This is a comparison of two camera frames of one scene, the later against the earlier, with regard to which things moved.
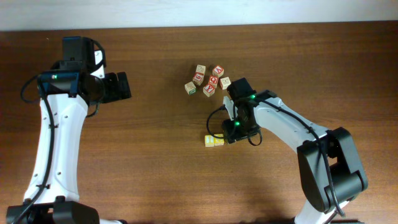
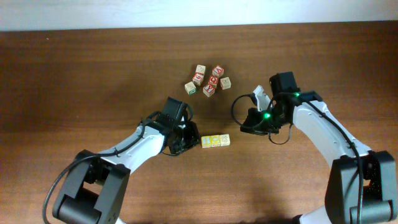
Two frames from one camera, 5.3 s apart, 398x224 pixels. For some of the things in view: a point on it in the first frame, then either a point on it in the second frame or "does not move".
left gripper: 114,93 to 193,137
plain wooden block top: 200,68 does not move
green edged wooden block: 190,88 does not move
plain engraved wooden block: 225,83 does not move
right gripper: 230,132 to 252,123
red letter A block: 217,71 does not move
